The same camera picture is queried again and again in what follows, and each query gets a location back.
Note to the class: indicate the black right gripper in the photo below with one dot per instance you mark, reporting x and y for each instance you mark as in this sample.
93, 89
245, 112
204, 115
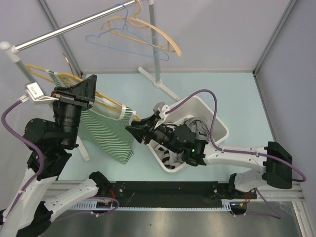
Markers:
140, 133

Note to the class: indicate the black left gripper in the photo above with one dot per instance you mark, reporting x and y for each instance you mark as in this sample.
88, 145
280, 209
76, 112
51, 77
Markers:
85, 90

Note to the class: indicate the green white striped tank top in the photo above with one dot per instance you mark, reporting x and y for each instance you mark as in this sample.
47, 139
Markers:
104, 126

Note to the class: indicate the black white striped tank top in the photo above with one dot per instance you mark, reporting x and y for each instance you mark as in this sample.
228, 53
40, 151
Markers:
170, 161

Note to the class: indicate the grey tank top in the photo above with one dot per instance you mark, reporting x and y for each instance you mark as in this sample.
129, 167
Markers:
199, 127

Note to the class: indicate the blue wire hanger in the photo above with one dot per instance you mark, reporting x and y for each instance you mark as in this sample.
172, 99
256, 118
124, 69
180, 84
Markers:
117, 34

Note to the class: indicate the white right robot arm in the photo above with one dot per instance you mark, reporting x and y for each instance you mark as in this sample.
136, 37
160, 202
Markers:
191, 139

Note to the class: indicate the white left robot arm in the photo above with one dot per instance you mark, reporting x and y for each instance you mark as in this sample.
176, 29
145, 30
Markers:
50, 142

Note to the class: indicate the white plastic basket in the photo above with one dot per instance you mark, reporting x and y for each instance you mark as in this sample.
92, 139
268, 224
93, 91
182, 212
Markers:
198, 117

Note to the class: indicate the white clothes rack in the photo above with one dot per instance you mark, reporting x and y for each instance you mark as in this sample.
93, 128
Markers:
161, 42

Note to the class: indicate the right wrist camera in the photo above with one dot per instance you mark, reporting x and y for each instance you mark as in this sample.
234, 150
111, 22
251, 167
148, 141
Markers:
160, 109

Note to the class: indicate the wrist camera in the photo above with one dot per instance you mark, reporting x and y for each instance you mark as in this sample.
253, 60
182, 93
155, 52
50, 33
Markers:
160, 109
35, 94

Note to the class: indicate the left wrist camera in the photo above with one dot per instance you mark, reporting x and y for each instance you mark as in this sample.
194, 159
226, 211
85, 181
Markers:
35, 94

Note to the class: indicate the white cable duct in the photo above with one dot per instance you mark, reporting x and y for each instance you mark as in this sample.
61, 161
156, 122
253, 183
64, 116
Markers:
101, 205

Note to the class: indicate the aluminium frame profile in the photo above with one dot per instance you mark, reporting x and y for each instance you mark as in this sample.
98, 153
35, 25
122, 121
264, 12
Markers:
275, 194

